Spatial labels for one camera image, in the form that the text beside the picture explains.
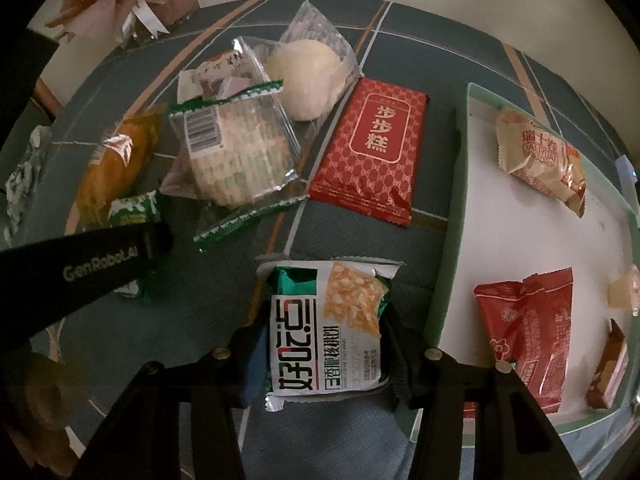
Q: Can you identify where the small red snack packet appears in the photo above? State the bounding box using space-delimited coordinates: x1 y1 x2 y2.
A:
473 267 575 415

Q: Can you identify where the white power strip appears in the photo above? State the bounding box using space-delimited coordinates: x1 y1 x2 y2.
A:
615 156 638 211

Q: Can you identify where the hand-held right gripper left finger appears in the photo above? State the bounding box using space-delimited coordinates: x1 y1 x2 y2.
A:
85 327 269 480

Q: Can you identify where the red cake packet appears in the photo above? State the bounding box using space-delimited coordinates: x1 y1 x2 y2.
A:
307 77 431 228

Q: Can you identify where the clear white bun packet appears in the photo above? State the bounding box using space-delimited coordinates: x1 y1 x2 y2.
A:
265 0 361 123

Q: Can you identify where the orange bread packet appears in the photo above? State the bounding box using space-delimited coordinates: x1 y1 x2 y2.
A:
80 112 166 228

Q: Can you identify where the pink flower bouquet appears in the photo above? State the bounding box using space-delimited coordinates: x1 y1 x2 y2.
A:
47 0 201 43

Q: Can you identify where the brown box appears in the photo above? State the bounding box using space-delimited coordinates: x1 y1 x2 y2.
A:
155 0 201 28

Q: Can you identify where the cream orange roll packet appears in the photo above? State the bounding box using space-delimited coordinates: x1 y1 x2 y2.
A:
495 108 587 218

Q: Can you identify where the blue plaid cloth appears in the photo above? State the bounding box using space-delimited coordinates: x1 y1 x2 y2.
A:
0 0 631 480

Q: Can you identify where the green white cookie packet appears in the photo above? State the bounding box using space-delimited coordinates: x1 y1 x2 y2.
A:
256 258 405 413

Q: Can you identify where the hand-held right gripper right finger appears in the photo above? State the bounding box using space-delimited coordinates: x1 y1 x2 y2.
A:
382 305 583 480

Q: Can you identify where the person's left hand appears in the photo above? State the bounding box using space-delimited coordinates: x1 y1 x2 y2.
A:
0 350 81 466

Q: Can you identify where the clear green-edged pastry packet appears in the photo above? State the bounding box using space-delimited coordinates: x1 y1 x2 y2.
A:
160 80 307 253

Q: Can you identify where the crumpled silver foil packet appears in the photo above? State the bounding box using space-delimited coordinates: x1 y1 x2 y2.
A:
2 127 53 246

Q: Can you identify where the teal shallow cardboard box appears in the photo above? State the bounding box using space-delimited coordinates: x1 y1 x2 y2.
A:
409 82 640 443

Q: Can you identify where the red pink pastry packet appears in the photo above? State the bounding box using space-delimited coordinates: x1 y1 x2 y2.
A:
586 265 640 409

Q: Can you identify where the small green snack packet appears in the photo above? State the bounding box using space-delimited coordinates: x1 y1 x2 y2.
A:
107 190 163 303

